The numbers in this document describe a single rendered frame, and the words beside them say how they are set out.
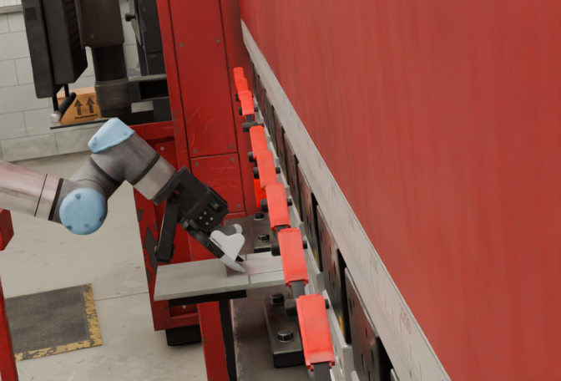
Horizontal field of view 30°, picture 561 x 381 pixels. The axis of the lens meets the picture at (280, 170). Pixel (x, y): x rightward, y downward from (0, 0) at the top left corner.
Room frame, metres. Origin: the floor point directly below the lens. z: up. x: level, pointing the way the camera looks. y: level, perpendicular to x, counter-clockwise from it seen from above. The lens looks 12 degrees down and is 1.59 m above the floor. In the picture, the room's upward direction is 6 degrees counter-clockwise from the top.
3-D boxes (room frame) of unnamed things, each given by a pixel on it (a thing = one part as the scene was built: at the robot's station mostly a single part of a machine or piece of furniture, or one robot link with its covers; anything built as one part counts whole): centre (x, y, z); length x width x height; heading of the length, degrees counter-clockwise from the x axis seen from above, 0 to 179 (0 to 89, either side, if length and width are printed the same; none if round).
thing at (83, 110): (4.09, 0.74, 1.04); 0.30 x 0.26 x 0.12; 8
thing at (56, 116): (3.12, 0.62, 1.20); 0.45 x 0.03 x 0.08; 4
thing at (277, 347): (1.83, 0.03, 0.89); 0.30 x 0.05 x 0.03; 3
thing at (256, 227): (2.47, 0.06, 0.89); 0.30 x 0.05 x 0.03; 3
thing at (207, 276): (1.87, 0.12, 1.00); 0.26 x 0.18 x 0.01; 93
